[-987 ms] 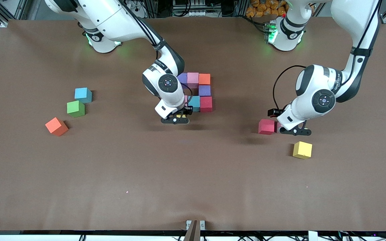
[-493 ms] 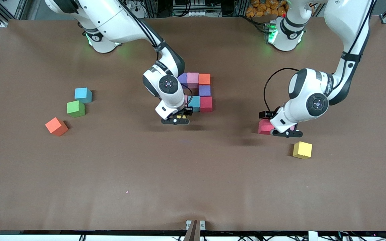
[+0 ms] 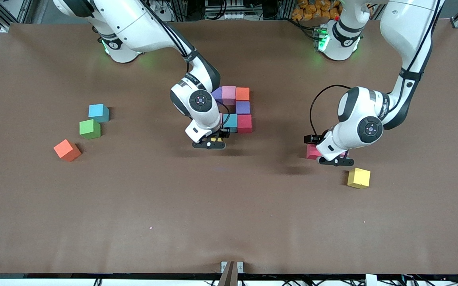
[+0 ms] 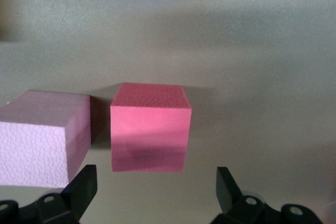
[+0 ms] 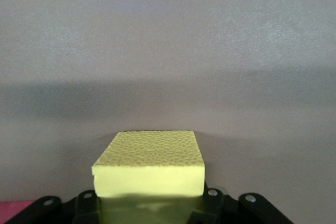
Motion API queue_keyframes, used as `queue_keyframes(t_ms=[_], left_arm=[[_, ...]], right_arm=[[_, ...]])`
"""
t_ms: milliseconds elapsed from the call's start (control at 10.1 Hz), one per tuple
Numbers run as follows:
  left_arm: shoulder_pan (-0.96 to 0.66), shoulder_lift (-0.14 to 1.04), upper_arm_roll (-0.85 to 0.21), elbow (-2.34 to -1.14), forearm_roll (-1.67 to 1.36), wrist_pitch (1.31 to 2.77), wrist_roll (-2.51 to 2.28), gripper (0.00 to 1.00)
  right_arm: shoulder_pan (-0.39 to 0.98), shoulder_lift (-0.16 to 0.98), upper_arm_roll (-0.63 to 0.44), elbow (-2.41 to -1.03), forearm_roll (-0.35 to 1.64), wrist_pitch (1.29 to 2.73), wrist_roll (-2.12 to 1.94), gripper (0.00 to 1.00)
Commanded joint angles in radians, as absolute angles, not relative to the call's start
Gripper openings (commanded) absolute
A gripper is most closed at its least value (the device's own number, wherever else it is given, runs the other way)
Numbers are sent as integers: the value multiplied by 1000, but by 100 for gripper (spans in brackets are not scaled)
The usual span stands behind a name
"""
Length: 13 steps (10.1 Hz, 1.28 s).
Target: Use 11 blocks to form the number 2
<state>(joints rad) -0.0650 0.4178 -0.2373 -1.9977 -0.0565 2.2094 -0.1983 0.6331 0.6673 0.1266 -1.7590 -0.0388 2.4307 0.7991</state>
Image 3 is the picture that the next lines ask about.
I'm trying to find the table cover sheet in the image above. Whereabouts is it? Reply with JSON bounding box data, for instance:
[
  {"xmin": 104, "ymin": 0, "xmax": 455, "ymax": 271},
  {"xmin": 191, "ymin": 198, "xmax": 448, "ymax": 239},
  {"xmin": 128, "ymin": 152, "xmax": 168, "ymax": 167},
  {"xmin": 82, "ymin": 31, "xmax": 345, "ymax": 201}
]
[{"xmin": 0, "ymin": 19, "xmax": 458, "ymax": 275}]

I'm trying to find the green foam cube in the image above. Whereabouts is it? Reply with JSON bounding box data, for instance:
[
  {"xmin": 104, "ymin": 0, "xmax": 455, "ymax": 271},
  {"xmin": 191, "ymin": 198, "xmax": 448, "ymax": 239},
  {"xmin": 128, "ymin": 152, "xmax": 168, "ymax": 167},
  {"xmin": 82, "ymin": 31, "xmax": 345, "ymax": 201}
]
[{"xmin": 79, "ymin": 119, "xmax": 101, "ymax": 140}]

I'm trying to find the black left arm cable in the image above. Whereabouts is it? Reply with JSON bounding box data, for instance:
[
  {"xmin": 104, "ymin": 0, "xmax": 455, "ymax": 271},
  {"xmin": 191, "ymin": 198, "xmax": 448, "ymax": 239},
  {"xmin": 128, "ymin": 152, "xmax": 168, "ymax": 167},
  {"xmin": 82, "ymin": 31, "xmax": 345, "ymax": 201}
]
[{"xmin": 309, "ymin": 0, "xmax": 442, "ymax": 137}]

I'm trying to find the small metal edge bracket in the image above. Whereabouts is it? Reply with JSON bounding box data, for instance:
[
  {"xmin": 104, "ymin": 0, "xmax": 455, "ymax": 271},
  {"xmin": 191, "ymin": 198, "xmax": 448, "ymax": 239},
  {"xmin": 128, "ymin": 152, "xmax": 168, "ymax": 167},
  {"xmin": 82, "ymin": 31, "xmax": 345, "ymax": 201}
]
[{"xmin": 220, "ymin": 261, "xmax": 244, "ymax": 274}]

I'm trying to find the light blue foam cube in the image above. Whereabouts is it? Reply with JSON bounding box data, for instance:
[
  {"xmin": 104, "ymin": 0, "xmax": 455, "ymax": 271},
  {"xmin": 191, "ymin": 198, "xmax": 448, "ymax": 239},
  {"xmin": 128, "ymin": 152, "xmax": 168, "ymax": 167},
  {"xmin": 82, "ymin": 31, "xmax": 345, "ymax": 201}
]
[
  {"xmin": 88, "ymin": 104, "xmax": 110, "ymax": 123},
  {"xmin": 223, "ymin": 114, "xmax": 239, "ymax": 133}
]

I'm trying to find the white power strip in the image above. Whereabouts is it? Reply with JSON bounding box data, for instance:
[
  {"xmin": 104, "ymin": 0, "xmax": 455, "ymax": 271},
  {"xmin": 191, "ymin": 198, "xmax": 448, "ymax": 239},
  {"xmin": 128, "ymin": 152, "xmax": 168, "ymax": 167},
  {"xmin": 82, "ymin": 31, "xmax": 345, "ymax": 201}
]
[{"xmin": 204, "ymin": 11, "xmax": 246, "ymax": 20}]

